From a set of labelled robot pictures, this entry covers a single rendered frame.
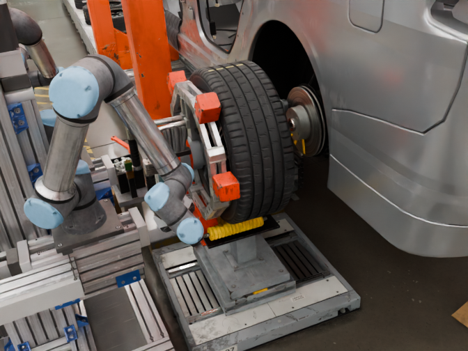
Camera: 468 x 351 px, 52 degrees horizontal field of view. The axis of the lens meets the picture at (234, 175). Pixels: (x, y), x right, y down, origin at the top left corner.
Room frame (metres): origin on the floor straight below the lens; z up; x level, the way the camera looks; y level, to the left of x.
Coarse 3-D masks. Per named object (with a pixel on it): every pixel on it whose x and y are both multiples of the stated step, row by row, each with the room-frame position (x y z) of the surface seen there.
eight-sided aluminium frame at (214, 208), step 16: (176, 96) 1.88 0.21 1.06; (192, 96) 1.70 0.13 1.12; (176, 112) 1.99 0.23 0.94; (192, 112) 1.65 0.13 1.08; (208, 144) 1.55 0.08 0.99; (208, 160) 1.52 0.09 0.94; (224, 160) 1.53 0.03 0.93; (208, 176) 1.55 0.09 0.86; (192, 192) 1.83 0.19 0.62; (208, 208) 1.59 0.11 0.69; (224, 208) 1.57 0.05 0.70
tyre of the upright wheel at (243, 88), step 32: (224, 64) 1.90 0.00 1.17; (256, 64) 1.85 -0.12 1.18; (224, 96) 1.64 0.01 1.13; (256, 96) 1.67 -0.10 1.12; (224, 128) 1.58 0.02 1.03; (256, 128) 1.57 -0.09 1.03; (288, 128) 1.60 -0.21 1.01; (256, 160) 1.52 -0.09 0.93; (288, 160) 1.55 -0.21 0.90; (256, 192) 1.51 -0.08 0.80; (288, 192) 1.57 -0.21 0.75
